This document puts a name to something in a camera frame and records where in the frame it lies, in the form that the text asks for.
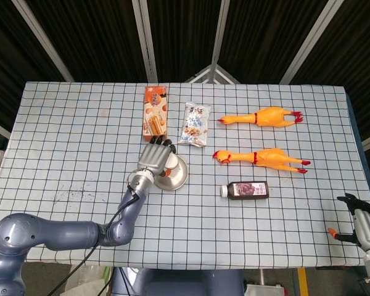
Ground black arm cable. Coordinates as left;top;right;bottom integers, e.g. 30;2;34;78
46;172;142;296

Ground white box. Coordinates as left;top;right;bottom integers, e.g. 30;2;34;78
245;283;286;296

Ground light blue grid tablecloth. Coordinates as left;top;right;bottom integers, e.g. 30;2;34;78
0;81;370;268

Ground white metal frame post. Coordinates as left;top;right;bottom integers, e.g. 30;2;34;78
131;0;158;83
11;0;75;83
210;0;231;67
279;0;340;84

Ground silver white snack bag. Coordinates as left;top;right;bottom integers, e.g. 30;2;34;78
177;102;213;148

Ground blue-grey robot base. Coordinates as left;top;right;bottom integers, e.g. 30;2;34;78
110;267;245;296

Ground round stainless steel plate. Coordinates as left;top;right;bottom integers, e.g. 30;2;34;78
154;155;189;191

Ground yellow rubber chicken toy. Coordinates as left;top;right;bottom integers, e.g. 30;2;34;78
216;106;304;128
212;147;312;175

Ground orange egg roll snack box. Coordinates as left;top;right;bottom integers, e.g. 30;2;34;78
142;86;168;142

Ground dark grape juice bottle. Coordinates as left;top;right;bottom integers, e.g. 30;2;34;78
220;181;269;201

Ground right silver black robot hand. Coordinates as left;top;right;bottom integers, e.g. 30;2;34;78
327;192;370;251

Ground white paper cup blue band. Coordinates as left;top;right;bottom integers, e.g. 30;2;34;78
165;153;180;178

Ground white triangular frame brace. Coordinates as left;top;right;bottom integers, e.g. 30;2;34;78
184;64;242;84

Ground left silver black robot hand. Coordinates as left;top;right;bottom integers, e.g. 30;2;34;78
136;134;177;178

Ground clear plastic bag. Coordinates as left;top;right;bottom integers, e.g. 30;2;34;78
68;265;112;296

